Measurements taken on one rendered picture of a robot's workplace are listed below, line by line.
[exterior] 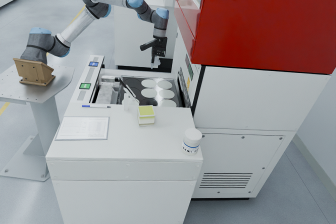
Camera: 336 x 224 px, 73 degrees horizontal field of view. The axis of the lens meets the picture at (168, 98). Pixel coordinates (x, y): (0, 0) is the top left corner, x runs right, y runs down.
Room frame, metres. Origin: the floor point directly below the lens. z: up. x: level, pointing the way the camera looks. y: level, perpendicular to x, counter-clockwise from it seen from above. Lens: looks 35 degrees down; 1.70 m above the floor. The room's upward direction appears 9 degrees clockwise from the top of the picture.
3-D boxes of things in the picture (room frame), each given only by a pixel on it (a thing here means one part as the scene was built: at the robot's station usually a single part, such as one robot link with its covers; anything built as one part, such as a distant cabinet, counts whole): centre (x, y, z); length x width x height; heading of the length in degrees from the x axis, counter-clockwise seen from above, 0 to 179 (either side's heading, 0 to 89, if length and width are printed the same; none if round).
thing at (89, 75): (1.16, 0.49, 0.89); 0.55 x 0.09 x 0.14; 10
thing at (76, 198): (1.06, 0.21, 0.41); 0.97 x 0.64 x 0.82; 10
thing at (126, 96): (0.89, 0.19, 1.03); 0.06 x 0.04 x 0.13; 100
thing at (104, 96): (1.09, 0.38, 0.87); 0.36 x 0.08 x 0.03; 10
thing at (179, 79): (1.20, -0.09, 0.89); 0.44 x 0.02 x 0.10; 10
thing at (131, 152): (0.75, 0.15, 0.89); 0.62 x 0.35 x 0.14; 100
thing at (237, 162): (1.44, -0.41, 0.41); 0.82 x 0.71 x 0.82; 10
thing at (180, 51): (1.38, -0.07, 1.02); 0.82 x 0.03 x 0.40; 10
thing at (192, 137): (0.68, -0.12, 1.01); 0.07 x 0.07 x 0.10
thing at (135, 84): (1.15, 0.12, 0.90); 0.34 x 0.34 x 0.01; 10
